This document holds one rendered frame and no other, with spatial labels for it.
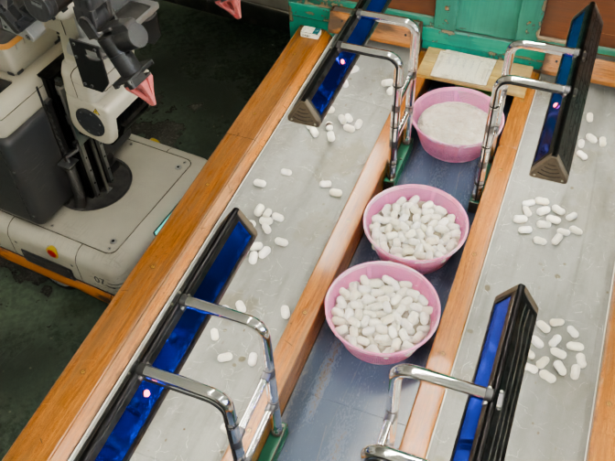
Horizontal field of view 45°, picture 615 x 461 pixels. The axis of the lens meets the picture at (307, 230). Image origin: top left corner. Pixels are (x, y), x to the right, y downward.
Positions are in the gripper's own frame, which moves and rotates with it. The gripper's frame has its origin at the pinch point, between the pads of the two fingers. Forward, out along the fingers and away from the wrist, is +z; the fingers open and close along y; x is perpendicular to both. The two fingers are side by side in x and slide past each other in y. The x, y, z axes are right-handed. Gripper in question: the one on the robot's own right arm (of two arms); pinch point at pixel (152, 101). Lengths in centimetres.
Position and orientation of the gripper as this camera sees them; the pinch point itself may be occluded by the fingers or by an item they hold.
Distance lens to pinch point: 195.4
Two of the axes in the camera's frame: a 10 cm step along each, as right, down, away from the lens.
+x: -7.7, 0.4, 6.3
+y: 4.5, -6.7, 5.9
